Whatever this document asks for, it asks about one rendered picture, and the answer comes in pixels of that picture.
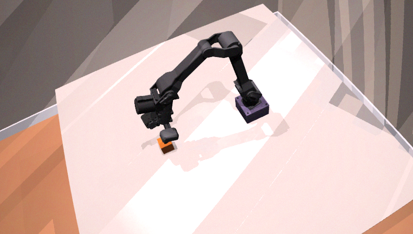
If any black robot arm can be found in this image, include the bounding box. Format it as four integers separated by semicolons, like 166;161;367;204
134;31;262;130

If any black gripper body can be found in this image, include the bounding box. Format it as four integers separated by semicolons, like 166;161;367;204
156;108;179;143

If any orange block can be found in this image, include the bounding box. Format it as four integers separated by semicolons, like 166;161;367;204
157;138;174;154

